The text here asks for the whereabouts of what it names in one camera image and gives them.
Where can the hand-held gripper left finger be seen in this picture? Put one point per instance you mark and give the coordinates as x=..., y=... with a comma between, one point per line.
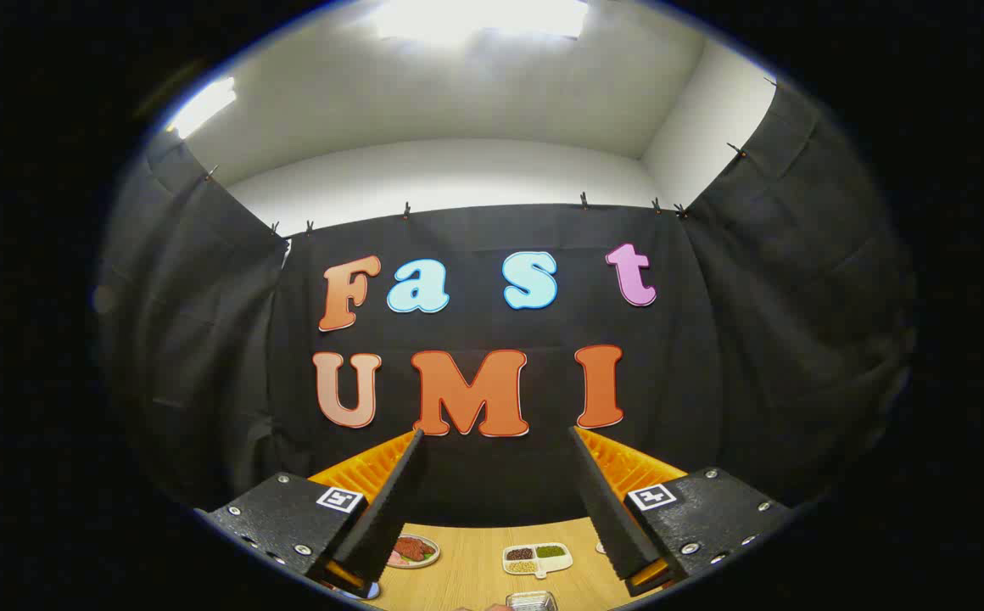
x=382, y=518

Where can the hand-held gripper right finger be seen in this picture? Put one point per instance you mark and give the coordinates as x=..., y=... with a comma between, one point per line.
x=611, y=509

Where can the brown steak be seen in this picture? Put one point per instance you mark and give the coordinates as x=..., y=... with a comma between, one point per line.
x=411, y=548

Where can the white plate with meat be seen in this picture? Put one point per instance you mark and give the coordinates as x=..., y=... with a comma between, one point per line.
x=426, y=560

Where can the white divided dish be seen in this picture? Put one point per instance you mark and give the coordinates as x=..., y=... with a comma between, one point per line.
x=561, y=561

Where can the pile of green beans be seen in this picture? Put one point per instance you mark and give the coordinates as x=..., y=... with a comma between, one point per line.
x=550, y=551

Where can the pile of dark beans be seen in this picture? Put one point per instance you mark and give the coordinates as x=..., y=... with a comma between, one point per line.
x=519, y=553

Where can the pile of yellow beans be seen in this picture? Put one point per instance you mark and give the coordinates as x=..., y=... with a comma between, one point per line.
x=522, y=566

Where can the row of black cloth clips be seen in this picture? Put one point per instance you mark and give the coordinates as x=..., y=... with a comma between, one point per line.
x=584, y=200

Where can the small ceiling light panel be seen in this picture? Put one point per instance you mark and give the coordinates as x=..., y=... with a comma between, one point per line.
x=204, y=106

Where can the large ceiling light panel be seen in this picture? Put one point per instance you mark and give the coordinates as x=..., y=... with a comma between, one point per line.
x=475, y=17

